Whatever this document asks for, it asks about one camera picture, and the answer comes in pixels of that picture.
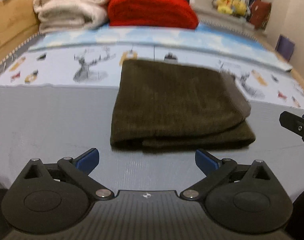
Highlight dark olive corduroy pants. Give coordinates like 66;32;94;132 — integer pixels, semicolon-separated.
110;60;255;150

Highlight printed grey bed sheet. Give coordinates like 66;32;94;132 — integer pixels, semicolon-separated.
0;21;304;203

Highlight purple box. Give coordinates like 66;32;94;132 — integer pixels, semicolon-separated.
275;35;295;61

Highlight dark red cushion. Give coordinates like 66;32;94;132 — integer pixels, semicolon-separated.
249;0;272;29

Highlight yellow plush toy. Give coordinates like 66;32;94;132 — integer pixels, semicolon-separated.
213;0;247;17

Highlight light blue patterned quilt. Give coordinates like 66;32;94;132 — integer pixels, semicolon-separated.
30;24;292;72

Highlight red folded blanket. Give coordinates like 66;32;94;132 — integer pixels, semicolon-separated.
108;0;199;29

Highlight cream folded blanket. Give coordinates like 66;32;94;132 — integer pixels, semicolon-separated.
33;0;110;34

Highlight wooden bed frame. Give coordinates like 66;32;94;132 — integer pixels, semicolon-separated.
0;0;39;62

